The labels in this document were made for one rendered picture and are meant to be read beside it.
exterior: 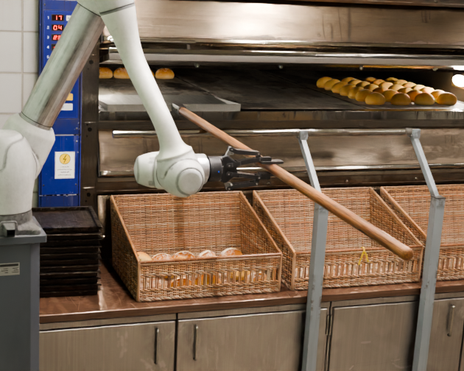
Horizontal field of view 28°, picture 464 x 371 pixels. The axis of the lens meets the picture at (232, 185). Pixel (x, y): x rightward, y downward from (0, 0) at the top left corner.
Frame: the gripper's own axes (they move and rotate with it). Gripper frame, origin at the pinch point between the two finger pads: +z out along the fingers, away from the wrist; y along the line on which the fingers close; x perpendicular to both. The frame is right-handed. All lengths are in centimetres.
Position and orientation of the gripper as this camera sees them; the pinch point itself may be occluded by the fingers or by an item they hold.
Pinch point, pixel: (270, 167)
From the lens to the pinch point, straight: 276.2
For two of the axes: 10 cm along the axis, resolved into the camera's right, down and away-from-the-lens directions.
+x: 3.3, 2.4, -9.1
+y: -0.6, 9.7, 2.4
